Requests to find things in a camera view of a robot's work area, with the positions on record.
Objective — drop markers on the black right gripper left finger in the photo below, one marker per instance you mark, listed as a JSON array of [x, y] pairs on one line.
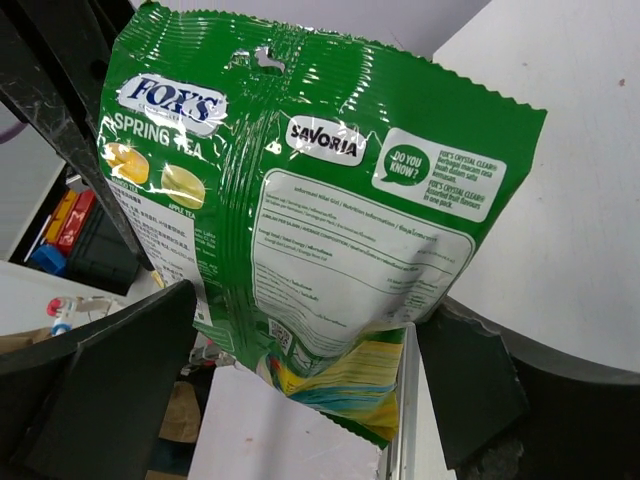
[[89, 404]]

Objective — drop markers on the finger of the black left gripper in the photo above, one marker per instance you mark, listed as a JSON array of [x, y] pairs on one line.
[[54, 58]]

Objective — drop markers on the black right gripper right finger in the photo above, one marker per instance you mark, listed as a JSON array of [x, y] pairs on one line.
[[509, 407]]

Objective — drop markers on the green snack packet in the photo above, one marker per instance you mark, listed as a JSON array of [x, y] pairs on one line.
[[321, 191]]

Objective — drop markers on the aluminium front rail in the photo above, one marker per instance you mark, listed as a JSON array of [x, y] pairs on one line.
[[397, 460]]

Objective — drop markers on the colourful clutter outside enclosure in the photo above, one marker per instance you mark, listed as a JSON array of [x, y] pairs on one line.
[[77, 241]]

